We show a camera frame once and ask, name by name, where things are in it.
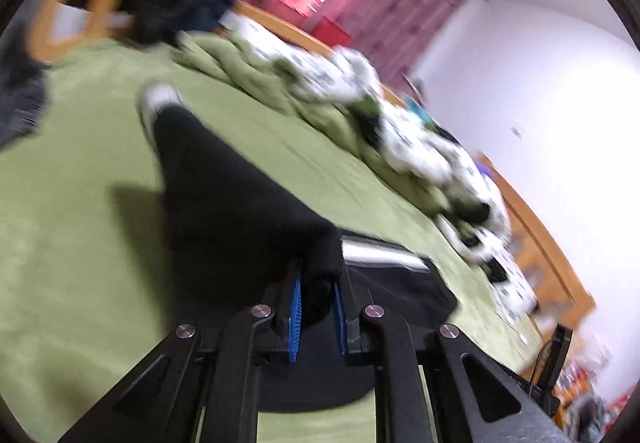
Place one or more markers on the teal cloth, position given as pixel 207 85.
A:
pixel 418 113

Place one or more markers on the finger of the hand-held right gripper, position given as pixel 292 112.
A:
pixel 385 254

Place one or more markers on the black pants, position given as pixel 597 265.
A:
pixel 225 203

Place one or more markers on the black frame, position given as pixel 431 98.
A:
pixel 562 348

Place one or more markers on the crumpled green blanket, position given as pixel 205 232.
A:
pixel 310 113

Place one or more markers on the white floral pillow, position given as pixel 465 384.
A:
pixel 510 283

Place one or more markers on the navy garment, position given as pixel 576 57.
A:
pixel 210 3

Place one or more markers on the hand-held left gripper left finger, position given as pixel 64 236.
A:
pixel 295 323

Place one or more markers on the wooden bed frame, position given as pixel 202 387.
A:
pixel 550 258

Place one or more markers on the white floral quilt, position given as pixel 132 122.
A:
pixel 415 143

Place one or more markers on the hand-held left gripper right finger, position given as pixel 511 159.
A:
pixel 340 323

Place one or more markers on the white wall switch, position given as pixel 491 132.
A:
pixel 516 131

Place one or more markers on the grey jeans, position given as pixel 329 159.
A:
pixel 20 88

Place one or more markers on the purple plush item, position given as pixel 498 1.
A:
pixel 483 169

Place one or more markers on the red chair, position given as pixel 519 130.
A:
pixel 332 30

